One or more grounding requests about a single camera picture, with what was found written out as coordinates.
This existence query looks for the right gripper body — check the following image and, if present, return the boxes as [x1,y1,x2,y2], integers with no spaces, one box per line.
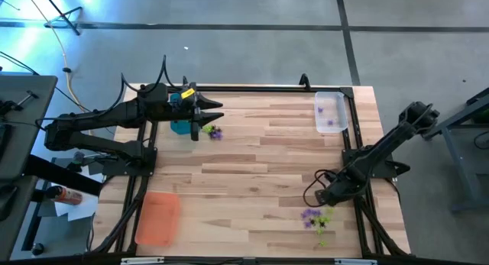
[316,180,351,207]

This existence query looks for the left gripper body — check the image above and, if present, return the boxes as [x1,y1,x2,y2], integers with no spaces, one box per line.
[167,82,200,123]

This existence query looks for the teal plastic bin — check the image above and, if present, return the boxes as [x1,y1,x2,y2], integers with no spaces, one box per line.
[170,92,194,136]

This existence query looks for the clear plastic bin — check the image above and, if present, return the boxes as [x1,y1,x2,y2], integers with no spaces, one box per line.
[313,91,349,134]

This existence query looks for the orange plastic bin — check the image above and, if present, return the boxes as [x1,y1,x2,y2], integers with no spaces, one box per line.
[134,191,183,247]

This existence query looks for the grey cylinder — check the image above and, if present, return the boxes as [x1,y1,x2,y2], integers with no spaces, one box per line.
[70,150,87,171]

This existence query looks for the grey metal workbench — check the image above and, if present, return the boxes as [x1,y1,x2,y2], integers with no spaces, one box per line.
[419,87,489,215]

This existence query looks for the black diagonal beam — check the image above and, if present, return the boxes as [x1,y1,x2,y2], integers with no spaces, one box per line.
[22,154,105,197]

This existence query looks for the white paper sheets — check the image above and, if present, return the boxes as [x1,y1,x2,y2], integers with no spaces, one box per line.
[53,163,105,222]

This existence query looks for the orange bottle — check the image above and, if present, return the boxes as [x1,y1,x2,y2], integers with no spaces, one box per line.
[45,185,83,206]

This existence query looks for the black tripod stand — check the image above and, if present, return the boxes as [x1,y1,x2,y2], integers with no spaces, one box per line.
[40,0,84,36]

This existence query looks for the black bar clamp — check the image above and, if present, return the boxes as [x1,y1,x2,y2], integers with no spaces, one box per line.
[0,89,39,115]

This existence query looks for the grey side desk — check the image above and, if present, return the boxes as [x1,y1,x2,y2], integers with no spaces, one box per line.
[0,74,59,263]

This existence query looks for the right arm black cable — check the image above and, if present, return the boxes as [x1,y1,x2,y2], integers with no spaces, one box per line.
[303,169,333,208]

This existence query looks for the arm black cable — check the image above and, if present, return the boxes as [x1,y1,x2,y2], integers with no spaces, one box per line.
[120,54,184,96]
[303,169,333,208]

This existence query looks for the black aluminium table frame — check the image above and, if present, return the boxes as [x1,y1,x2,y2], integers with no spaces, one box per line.
[89,84,412,265]

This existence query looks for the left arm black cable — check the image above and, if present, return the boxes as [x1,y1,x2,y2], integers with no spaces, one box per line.
[120,54,184,96]

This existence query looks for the yellow cable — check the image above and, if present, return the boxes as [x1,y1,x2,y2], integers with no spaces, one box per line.
[22,0,95,113]

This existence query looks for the black floor cable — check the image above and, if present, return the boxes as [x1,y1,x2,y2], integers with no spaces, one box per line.
[0,50,119,144]

